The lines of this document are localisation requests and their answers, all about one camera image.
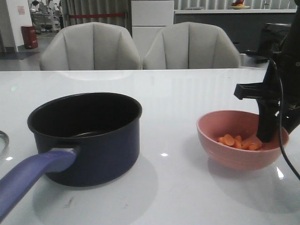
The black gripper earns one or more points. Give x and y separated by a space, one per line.
281 83

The orange ham slices pile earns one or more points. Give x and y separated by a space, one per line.
238 143

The pink plastic bowl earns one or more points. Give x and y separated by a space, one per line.
218 123

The glass lid with blue knob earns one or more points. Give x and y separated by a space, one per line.
4 142

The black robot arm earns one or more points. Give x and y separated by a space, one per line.
290 51

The dark grey sideboard counter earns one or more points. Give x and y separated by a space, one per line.
242 26

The right grey upholstered chair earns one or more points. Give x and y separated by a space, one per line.
191 45

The grey upholstered chair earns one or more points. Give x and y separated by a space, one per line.
91 46
191 45

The fruit plate on counter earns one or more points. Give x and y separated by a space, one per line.
239 4

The white cabinet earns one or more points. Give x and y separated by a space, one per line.
148 16

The dark blue saucepan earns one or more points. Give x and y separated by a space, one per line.
83 140

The left grey upholstered chair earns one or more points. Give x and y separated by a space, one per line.
91 46

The red barrier tape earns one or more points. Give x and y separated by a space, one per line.
97 16

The red bin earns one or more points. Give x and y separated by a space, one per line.
29 37

